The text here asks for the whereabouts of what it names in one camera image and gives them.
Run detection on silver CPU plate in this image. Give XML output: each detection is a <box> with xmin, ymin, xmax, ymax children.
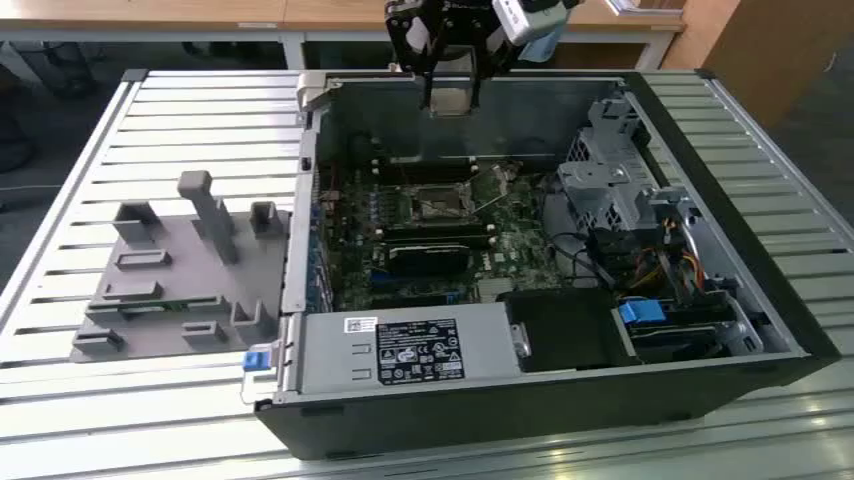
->
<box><xmin>430</xmin><ymin>87</ymin><xmax>475</xmax><ymax>118</ymax></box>

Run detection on metal socket cover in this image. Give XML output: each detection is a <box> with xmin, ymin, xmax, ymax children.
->
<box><xmin>471</xmin><ymin>160</ymin><xmax>528</xmax><ymax>191</ymax></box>

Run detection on CPU socket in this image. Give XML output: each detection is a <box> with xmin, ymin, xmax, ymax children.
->
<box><xmin>408</xmin><ymin>183</ymin><xmax>478</xmax><ymax>224</ymax></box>

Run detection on silver metal drive cage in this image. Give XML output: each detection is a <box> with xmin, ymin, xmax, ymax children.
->
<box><xmin>555</xmin><ymin>97</ymin><xmax>663</xmax><ymax>232</ymax></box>

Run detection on wooden desk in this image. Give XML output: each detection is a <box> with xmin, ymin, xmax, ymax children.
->
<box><xmin>0</xmin><ymin>0</ymin><xmax>689</xmax><ymax>71</ymax></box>

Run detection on green motherboard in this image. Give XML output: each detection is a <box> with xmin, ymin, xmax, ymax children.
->
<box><xmin>312</xmin><ymin>159</ymin><xmax>568</xmax><ymax>311</ymax></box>

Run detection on black graphics card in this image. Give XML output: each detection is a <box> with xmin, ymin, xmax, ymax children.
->
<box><xmin>384</xmin><ymin>243</ymin><xmax>472</xmax><ymax>279</ymax></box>

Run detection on silver chipset heatsink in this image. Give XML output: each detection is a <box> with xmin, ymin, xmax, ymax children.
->
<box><xmin>478</xmin><ymin>278</ymin><xmax>516</xmax><ymax>302</ymax></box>

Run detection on wooden cabinet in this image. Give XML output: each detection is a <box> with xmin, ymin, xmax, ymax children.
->
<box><xmin>663</xmin><ymin>0</ymin><xmax>854</xmax><ymax>132</ymax></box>

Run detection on black plastic fan shroud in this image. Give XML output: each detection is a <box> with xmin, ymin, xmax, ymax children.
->
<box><xmin>498</xmin><ymin>288</ymin><xmax>641</xmax><ymax>374</ymax></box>

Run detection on grey plastic parts rack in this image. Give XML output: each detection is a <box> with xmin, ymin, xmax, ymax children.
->
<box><xmin>68</xmin><ymin>170</ymin><xmax>295</xmax><ymax>365</ymax></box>

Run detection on blue disk carrier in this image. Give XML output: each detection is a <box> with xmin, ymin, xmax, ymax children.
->
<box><xmin>617</xmin><ymin>298</ymin><xmax>669</xmax><ymax>330</ymax></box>

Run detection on silver power supply unit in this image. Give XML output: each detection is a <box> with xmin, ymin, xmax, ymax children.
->
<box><xmin>292</xmin><ymin>302</ymin><xmax>523</xmax><ymax>395</ymax></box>

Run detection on green RAM stick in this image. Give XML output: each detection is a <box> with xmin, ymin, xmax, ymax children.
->
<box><xmin>119</xmin><ymin>298</ymin><xmax>219</xmax><ymax>314</ymax></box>

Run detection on blue case latch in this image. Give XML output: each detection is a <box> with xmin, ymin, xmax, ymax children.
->
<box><xmin>243</xmin><ymin>349</ymin><xmax>278</xmax><ymax>374</ymax></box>

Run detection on black open PC case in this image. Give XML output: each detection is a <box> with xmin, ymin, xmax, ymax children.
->
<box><xmin>252</xmin><ymin>69</ymin><xmax>842</xmax><ymax>461</ymax></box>

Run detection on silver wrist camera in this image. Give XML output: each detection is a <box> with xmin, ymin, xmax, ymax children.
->
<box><xmin>491</xmin><ymin>0</ymin><xmax>579</xmax><ymax>44</ymax></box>

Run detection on grey case handle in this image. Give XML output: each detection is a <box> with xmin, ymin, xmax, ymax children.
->
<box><xmin>294</xmin><ymin>72</ymin><xmax>336</xmax><ymax>112</ymax></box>

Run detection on orange and yellow wires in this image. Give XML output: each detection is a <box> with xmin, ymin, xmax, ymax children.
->
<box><xmin>633</xmin><ymin>248</ymin><xmax>710</xmax><ymax>292</ymax></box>

